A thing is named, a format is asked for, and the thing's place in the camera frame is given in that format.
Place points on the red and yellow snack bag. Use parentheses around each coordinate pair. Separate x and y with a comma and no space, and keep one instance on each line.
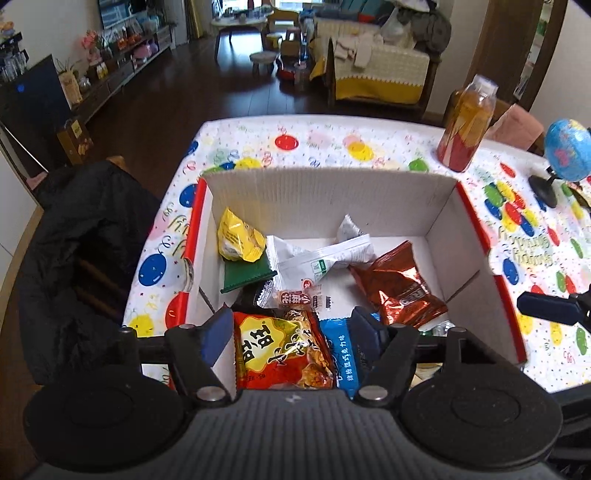
(281,350)

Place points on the green snack packet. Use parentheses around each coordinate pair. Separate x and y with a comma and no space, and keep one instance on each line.
(244,274)

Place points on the blue desk globe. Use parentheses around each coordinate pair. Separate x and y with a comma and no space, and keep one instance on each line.
(568,147)

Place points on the white coffee table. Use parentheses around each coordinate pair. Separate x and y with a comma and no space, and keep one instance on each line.
(240,23)

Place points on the blue chocolate packet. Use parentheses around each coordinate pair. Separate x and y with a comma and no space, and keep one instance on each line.
(337,355)

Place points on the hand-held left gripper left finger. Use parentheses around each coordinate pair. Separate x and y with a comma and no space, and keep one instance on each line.
(217,339)

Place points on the small round stool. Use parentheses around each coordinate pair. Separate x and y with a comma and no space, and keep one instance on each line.
(262,59)

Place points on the clear red label candy packet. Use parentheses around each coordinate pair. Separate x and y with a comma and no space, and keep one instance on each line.
(295,296)

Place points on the brown paper bag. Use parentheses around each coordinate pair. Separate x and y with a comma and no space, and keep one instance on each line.
(76,141)

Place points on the brown foil snack packet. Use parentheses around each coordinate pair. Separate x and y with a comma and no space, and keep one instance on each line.
(397,286)

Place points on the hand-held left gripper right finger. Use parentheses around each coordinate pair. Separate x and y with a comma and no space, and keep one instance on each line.
(369,339)

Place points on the white snack packet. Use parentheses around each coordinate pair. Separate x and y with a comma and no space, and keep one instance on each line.
(314,256)

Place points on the pink cloth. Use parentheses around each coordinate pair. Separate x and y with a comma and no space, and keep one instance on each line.
(517,127)

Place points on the yellow snack packet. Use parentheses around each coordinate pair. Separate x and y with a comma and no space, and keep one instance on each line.
(238,235)

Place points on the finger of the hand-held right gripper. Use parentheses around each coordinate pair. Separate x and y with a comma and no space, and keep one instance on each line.
(549,307)

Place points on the television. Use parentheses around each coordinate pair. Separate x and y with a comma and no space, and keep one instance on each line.
(115,11)

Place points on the pile of clothes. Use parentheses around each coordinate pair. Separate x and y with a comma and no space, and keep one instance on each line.
(415,23)

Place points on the black appliance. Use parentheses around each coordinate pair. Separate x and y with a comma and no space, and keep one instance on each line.
(32,115)

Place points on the dark wrapper with yellow edge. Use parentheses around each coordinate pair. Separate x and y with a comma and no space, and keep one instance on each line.
(579,196)

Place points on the television cabinet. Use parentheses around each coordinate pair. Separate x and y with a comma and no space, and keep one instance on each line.
(124,69)

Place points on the red and white cardboard box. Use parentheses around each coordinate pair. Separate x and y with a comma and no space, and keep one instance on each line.
(332,207)

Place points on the sofa with yellow cover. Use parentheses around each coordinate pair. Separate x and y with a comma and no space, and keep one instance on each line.
(378,69)

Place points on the orange juice bottle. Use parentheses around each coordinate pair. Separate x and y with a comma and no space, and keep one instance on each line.
(466,129)

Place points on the balloon print tablecloth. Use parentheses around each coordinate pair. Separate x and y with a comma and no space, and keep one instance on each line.
(323,138)

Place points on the wooden chair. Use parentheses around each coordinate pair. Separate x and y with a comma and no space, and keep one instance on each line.
(455,106)

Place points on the dark snack packet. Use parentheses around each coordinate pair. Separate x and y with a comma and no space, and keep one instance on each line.
(244,300)

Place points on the black coat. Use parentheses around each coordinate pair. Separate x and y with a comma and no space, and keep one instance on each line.
(83,258)

